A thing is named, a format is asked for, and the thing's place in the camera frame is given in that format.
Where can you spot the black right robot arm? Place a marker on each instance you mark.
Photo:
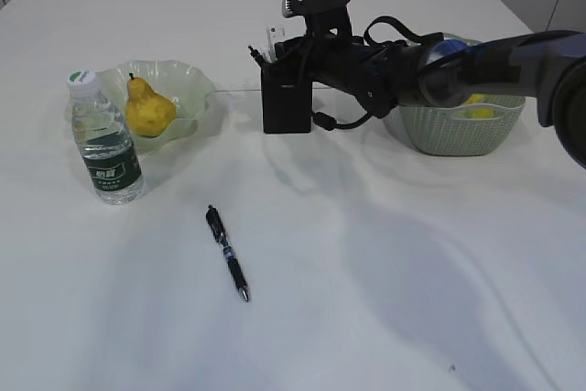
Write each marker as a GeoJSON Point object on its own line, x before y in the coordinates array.
{"type": "Point", "coordinates": [425, 71]}

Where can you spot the green plastic woven basket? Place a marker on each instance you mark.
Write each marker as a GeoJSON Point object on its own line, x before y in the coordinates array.
{"type": "Point", "coordinates": [433, 132]}

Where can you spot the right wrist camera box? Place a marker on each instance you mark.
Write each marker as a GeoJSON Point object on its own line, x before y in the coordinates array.
{"type": "Point", "coordinates": [322, 17]}

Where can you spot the yellow pear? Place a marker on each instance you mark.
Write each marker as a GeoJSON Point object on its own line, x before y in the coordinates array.
{"type": "Point", "coordinates": [147, 112]}

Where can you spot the green wavy glass plate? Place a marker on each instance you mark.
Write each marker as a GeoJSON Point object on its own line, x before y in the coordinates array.
{"type": "Point", "coordinates": [185, 85]}

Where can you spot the yellow waste paper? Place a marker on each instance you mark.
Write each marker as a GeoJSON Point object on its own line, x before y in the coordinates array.
{"type": "Point", "coordinates": [477, 107]}

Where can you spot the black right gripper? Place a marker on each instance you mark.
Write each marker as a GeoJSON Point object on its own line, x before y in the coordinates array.
{"type": "Point", "coordinates": [317, 59]}

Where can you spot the clear water bottle green label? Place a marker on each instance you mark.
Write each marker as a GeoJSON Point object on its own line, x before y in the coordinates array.
{"type": "Point", "coordinates": [103, 140]}

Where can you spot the clear plastic ruler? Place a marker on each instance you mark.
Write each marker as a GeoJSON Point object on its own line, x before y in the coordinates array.
{"type": "Point", "coordinates": [274, 35]}

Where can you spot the black pen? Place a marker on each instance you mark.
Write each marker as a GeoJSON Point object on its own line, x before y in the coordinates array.
{"type": "Point", "coordinates": [258, 57]}
{"type": "Point", "coordinates": [220, 235]}

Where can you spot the black square pen holder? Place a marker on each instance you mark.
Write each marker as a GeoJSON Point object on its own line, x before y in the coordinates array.
{"type": "Point", "coordinates": [286, 106]}

